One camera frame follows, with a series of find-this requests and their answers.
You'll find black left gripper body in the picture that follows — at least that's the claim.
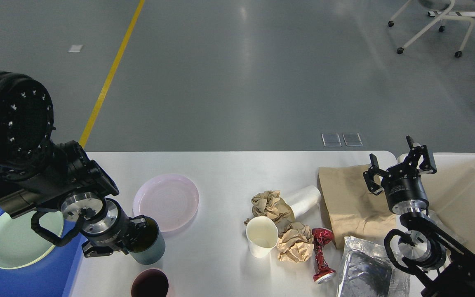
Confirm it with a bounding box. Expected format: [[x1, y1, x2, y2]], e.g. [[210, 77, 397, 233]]
[[82, 198, 130, 248]]

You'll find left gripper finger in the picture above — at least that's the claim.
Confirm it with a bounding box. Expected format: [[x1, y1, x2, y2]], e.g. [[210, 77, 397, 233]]
[[128, 215, 149, 240], [82, 241, 129, 258]]

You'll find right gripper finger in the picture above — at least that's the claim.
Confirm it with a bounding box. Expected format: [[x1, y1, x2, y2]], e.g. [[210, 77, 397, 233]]
[[402, 135, 437, 174], [363, 153, 386, 196]]

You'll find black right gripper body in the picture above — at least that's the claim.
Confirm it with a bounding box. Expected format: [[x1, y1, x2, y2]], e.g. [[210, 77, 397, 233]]
[[381, 164, 429, 215]]

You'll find teal mug yellow inside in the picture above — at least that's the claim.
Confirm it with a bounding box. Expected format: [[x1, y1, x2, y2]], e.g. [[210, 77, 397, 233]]
[[125, 216, 165, 265]]

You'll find pink plate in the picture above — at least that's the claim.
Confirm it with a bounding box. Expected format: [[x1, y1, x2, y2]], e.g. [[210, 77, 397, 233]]
[[132, 174, 200, 233]]

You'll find pink mug dark inside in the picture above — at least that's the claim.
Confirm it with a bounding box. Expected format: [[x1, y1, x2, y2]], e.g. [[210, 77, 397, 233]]
[[130, 268, 174, 297]]

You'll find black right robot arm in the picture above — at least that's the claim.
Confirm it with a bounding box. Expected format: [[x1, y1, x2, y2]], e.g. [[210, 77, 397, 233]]
[[362, 136, 475, 297]]

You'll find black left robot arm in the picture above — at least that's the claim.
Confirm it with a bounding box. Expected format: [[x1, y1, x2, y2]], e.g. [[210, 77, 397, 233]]
[[0, 71, 158, 257]]

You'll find brown paper bag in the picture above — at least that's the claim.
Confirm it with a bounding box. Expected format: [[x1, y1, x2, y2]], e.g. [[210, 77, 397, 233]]
[[318, 164, 396, 250]]

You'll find blue plastic tray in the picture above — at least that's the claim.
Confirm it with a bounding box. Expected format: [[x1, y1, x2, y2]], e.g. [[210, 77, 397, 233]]
[[0, 209, 85, 297]]

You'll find beige plastic bin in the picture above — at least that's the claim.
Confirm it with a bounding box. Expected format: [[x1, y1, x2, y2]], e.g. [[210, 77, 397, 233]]
[[421, 152, 475, 253]]

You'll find crushed red can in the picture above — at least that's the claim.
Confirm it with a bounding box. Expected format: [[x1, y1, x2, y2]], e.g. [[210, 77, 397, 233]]
[[311, 228, 337, 284]]

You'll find lying white paper cup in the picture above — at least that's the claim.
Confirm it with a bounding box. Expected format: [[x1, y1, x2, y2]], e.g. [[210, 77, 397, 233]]
[[281, 185, 322, 221]]

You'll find light green plate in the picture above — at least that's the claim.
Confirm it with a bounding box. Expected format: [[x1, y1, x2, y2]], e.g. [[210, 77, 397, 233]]
[[0, 211, 55, 269]]

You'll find silver foil bag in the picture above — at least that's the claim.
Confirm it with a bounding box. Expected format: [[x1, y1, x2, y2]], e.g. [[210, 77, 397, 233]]
[[337, 236, 410, 297]]

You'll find light crumpled brown paper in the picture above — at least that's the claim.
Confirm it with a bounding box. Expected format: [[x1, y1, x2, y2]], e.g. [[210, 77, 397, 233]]
[[276, 222, 314, 263]]

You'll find dark crumpled brown paper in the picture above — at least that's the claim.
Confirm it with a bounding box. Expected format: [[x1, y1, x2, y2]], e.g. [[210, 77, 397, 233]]
[[251, 190, 295, 235]]

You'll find upright white paper cup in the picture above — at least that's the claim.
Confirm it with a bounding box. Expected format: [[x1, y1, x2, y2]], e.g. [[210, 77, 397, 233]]
[[246, 216, 278, 258]]

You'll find white rolling chair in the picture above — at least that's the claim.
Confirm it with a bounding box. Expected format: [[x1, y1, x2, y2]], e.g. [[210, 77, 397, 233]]
[[396, 0, 475, 58]]

